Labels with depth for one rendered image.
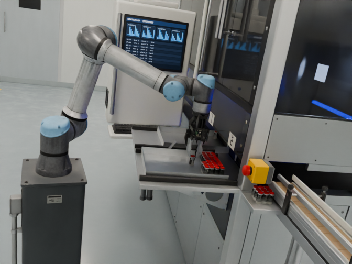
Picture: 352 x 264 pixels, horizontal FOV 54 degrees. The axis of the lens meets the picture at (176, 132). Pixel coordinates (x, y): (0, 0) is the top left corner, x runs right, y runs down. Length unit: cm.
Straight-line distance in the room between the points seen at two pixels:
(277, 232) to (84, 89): 103
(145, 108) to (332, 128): 121
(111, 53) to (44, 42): 553
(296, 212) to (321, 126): 37
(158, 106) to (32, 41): 485
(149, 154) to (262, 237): 61
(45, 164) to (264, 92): 93
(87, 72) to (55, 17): 528
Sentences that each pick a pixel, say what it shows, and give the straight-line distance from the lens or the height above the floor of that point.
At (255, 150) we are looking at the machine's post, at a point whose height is 106.
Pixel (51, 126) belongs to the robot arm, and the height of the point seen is 101.
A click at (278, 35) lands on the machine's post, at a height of 148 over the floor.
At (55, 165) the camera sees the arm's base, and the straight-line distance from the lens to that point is 154.
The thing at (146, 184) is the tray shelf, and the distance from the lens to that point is 133.
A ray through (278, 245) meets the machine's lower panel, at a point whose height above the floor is 62.
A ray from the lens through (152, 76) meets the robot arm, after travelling 130.
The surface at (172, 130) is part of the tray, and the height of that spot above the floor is 89.
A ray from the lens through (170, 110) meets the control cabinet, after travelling 230.
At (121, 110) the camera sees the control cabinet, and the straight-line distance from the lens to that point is 223.
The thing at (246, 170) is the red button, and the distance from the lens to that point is 129.
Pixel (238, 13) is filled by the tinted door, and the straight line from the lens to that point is 170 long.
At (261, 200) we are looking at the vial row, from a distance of 134.
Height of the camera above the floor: 148
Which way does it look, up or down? 18 degrees down
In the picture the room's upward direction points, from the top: 8 degrees clockwise
